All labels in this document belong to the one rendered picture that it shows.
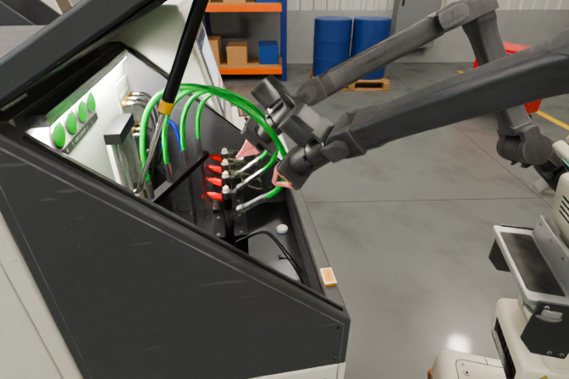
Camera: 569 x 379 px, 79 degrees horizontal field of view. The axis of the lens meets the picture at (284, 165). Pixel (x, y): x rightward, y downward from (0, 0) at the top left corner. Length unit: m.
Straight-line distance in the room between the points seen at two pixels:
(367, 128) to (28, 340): 0.72
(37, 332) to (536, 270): 1.04
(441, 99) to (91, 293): 0.65
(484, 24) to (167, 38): 0.88
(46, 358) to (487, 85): 0.89
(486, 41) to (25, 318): 1.12
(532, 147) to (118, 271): 0.95
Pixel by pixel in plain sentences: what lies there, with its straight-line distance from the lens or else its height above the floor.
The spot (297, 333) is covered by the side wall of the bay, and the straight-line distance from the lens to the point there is 0.85.
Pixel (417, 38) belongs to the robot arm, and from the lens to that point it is 0.92.
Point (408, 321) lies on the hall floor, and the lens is 2.13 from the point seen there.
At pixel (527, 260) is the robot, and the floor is 1.04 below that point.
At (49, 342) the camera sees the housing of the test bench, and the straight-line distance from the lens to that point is 0.85.
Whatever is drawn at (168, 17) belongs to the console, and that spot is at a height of 1.51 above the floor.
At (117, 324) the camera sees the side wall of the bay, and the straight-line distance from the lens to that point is 0.79.
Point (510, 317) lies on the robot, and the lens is 1.21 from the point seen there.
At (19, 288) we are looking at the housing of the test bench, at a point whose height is 1.17.
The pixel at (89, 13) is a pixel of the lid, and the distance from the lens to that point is 0.48.
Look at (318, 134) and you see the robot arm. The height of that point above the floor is 1.37.
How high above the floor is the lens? 1.63
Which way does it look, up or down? 29 degrees down
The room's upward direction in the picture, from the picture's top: straight up
